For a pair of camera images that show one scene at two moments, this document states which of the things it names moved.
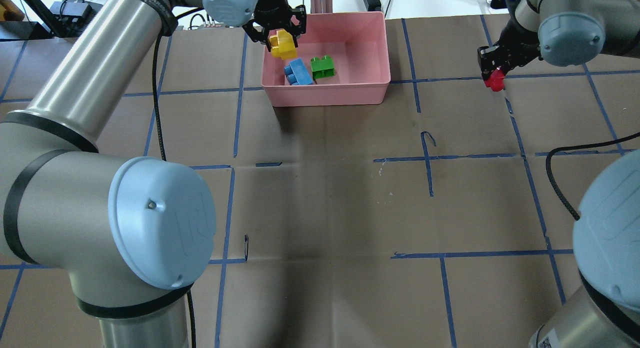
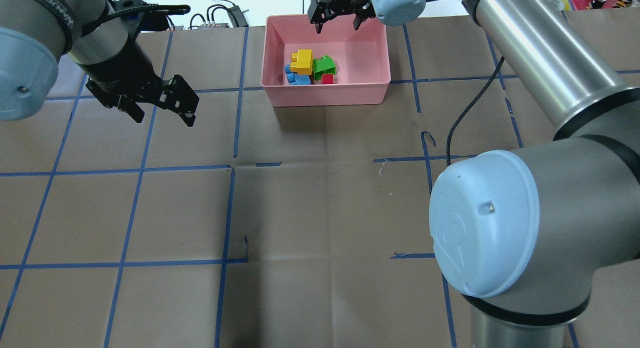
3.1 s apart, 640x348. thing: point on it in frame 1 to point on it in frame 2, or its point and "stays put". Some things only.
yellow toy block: [282, 45] to [302, 62]
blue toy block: [297, 73] stays put
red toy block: [495, 80] to [327, 78]
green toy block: [322, 67] stays put
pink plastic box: [358, 42] stays put
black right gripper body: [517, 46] to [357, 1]
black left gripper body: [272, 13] to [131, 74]
